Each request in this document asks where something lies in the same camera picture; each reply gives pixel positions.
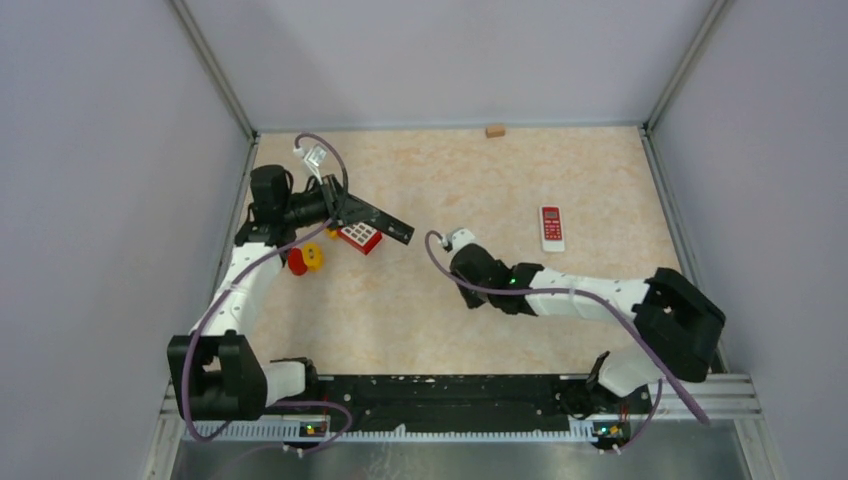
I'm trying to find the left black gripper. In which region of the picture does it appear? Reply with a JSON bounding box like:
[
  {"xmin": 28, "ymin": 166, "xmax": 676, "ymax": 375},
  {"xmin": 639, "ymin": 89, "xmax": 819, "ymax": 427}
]
[{"xmin": 283, "ymin": 174, "xmax": 380, "ymax": 231}]

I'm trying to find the black remote control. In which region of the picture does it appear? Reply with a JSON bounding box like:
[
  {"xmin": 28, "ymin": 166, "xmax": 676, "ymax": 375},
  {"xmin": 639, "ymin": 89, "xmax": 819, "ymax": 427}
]
[{"xmin": 358, "ymin": 207, "xmax": 415, "ymax": 245}]

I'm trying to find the white red remote control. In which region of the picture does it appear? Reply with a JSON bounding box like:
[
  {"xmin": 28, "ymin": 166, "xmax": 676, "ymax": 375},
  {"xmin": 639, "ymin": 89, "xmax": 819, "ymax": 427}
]
[{"xmin": 539, "ymin": 205, "xmax": 566, "ymax": 253}]

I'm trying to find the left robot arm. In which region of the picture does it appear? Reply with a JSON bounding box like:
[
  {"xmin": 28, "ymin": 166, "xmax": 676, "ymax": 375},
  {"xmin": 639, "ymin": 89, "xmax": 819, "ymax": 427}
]
[{"xmin": 166, "ymin": 165, "xmax": 414, "ymax": 421}]

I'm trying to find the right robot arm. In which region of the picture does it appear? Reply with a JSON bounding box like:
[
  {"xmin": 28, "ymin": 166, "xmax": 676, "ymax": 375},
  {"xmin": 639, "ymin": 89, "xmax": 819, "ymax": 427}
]
[{"xmin": 445, "ymin": 242, "xmax": 726, "ymax": 424}]

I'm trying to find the red yellow toy phone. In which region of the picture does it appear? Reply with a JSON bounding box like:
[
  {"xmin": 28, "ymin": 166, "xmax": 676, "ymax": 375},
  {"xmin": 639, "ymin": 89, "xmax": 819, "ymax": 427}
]
[{"xmin": 325, "ymin": 222, "xmax": 383, "ymax": 256}]

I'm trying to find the red yellow toy piece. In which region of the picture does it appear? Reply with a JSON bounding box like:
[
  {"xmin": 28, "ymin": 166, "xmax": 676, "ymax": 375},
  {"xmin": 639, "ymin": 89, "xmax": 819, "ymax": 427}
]
[{"xmin": 286, "ymin": 243, "xmax": 325, "ymax": 276}]

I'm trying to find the small wooden block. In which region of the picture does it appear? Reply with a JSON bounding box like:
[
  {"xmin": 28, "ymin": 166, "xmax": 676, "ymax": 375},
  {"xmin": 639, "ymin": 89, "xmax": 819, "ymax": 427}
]
[{"xmin": 485, "ymin": 125, "xmax": 506, "ymax": 139}]

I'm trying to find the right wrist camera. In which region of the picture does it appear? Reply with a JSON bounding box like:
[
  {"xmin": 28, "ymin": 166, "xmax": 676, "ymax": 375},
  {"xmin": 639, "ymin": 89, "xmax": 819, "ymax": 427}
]
[{"xmin": 440, "ymin": 228, "xmax": 476, "ymax": 252}]

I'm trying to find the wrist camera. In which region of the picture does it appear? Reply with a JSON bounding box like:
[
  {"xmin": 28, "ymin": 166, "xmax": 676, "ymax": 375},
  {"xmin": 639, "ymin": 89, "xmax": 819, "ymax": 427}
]
[
  {"xmin": 440, "ymin": 228, "xmax": 476, "ymax": 252},
  {"xmin": 293, "ymin": 144, "xmax": 327, "ymax": 185}
]

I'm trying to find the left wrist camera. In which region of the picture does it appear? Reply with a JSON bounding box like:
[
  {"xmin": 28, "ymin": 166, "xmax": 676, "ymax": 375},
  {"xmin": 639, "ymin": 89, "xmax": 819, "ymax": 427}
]
[{"xmin": 293, "ymin": 144, "xmax": 327, "ymax": 185}]

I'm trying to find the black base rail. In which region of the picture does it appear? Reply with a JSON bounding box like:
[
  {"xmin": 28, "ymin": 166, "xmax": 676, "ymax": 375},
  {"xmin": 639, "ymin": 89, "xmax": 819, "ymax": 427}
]
[{"xmin": 258, "ymin": 374, "xmax": 654, "ymax": 439}]

